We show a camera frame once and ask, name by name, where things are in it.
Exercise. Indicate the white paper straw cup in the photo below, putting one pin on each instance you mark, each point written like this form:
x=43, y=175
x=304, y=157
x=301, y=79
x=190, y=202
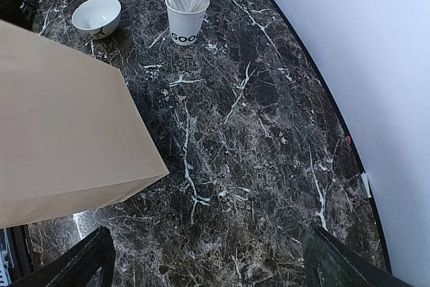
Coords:
x=184, y=27

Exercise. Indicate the white ceramic bowl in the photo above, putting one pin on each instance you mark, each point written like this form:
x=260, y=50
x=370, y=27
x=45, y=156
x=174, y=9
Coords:
x=97, y=19

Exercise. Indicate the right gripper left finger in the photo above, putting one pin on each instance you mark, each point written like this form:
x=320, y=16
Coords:
x=90, y=260

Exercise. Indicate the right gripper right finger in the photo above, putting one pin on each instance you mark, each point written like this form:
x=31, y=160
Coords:
x=328, y=262

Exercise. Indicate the black table front rail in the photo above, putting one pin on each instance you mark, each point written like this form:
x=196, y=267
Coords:
x=19, y=12

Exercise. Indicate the brown paper bag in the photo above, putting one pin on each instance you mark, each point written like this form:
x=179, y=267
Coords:
x=72, y=138

